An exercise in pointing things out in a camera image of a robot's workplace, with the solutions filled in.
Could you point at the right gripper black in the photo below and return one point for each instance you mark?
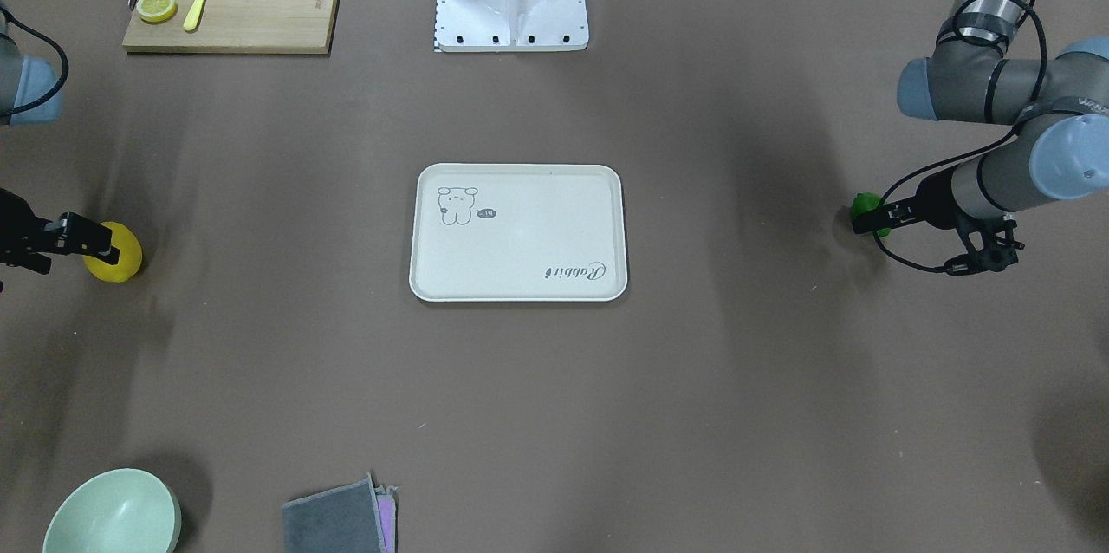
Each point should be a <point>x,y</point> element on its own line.
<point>19,232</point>

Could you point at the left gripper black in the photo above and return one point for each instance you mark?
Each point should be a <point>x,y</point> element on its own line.
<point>932,197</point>

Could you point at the green lime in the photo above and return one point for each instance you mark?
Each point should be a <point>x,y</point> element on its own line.
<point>862,206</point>

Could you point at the yellow lemon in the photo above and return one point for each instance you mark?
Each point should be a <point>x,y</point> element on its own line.
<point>130,256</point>

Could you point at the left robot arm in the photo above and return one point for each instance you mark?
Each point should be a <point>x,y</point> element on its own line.
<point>1055,108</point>

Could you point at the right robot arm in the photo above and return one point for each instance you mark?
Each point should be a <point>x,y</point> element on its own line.
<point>31,94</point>

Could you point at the white rabbit tray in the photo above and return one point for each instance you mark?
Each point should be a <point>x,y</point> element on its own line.
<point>518,233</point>

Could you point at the mint green bowl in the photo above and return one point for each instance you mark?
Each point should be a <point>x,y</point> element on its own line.
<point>123,510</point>

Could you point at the wooden cutting board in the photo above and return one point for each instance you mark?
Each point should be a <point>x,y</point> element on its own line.
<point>249,27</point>

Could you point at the grey folded cloth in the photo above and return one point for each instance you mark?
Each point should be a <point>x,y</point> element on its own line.
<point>361,517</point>

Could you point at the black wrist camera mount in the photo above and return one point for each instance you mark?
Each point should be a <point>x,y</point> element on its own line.
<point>989,243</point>

